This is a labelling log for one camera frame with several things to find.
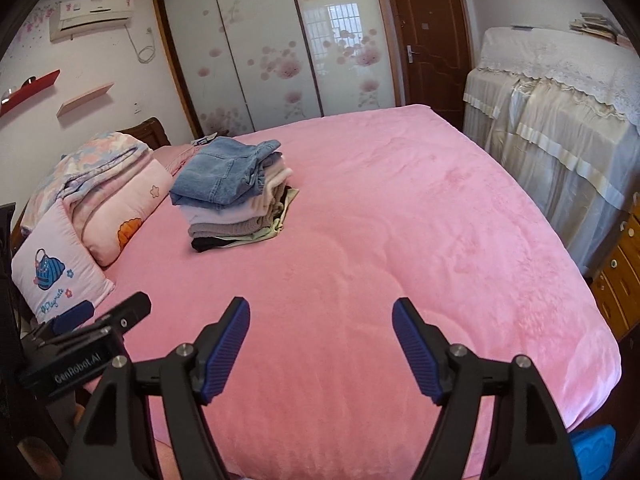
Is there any white lace covered furniture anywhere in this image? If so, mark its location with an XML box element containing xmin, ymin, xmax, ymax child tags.
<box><xmin>462</xmin><ymin>25</ymin><xmax>640</xmax><ymax>278</ymax></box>

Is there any pink wall shelf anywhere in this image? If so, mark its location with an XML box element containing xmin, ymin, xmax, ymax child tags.
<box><xmin>56</xmin><ymin>82</ymin><xmax>115</xmax><ymax>117</ymax></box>

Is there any pink pillow with bag print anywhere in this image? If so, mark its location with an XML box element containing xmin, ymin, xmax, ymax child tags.
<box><xmin>11</xmin><ymin>200</ymin><xmax>116</xmax><ymax>326</ymax></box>

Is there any stack of folded clothes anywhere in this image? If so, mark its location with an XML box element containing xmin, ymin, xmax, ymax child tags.
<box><xmin>180</xmin><ymin>152</ymin><xmax>300</xmax><ymax>254</ymax></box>

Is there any blue plastic object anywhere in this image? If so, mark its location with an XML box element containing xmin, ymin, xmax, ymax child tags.
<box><xmin>570</xmin><ymin>425</ymin><xmax>617</xmax><ymax>480</ymax></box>

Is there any white air conditioner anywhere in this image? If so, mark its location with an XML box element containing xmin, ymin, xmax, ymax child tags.
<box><xmin>48</xmin><ymin>0</ymin><xmax>136</xmax><ymax>43</ymax></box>

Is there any blue denim jacket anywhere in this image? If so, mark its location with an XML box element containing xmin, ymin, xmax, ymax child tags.
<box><xmin>169</xmin><ymin>137</ymin><xmax>283</xmax><ymax>206</ymax></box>

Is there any red wall shelf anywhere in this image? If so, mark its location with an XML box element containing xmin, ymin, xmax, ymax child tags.
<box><xmin>0</xmin><ymin>70</ymin><xmax>61</xmax><ymax>118</ymax></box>

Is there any wooden drawer chest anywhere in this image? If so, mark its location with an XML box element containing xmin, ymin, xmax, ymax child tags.
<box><xmin>590</xmin><ymin>210</ymin><xmax>640</xmax><ymax>343</ymax></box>

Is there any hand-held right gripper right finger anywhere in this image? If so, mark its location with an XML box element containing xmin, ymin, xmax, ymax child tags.
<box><xmin>391</xmin><ymin>297</ymin><xmax>583</xmax><ymax>480</ymax></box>

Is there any white power cord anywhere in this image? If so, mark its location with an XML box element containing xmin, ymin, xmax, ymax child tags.
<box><xmin>125</xmin><ymin>25</ymin><xmax>157</xmax><ymax>64</ymax></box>

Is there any plain pink pillow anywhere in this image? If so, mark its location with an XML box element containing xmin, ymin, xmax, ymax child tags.
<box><xmin>152</xmin><ymin>142</ymin><xmax>203</xmax><ymax>177</ymax></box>

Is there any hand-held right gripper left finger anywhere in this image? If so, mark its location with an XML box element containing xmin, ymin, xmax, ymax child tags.
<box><xmin>65</xmin><ymin>296</ymin><xmax>251</xmax><ymax>480</ymax></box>

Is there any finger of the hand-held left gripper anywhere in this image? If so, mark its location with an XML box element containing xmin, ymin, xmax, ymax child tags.
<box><xmin>94</xmin><ymin>293</ymin><xmax>152</xmax><ymax>332</ymax></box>
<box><xmin>34</xmin><ymin>300</ymin><xmax>97</xmax><ymax>349</ymax></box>

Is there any brown wooden door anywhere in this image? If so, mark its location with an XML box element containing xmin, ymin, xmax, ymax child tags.
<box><xmin>380</xmin><ymin>0</ymin><xmax>473</xmax><ymax>131</ymax></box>

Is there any dark wooden headboard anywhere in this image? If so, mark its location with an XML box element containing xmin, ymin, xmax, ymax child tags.
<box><xmin>120</xmin><ymin>116</ymin><xmax>172</xmax><ymax>150</ymax></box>

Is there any pink fleece blanket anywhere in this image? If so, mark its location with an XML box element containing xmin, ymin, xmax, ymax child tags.
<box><xmin>82</xmin><ymin>104</ymin><xmax>622</xmax><ymax>480</ymax></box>

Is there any floral sliding door wardrobe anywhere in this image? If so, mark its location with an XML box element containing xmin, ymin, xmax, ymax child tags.
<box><xmin>152</xmin><ymin>0</ymin><xmax>401</xmax><ymax>138</ymax></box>

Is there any floral folded quilt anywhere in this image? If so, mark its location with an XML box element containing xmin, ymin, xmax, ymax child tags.
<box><xmin>20</xmin><ymin>131</ymin><xmax>153</xmax><ymax>231</ymax></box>

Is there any pile of books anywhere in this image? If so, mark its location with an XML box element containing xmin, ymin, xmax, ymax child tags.
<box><xmin>570</xmin><ymin>10</ymin><xmax>631</xmax><ymax>46</ymax></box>

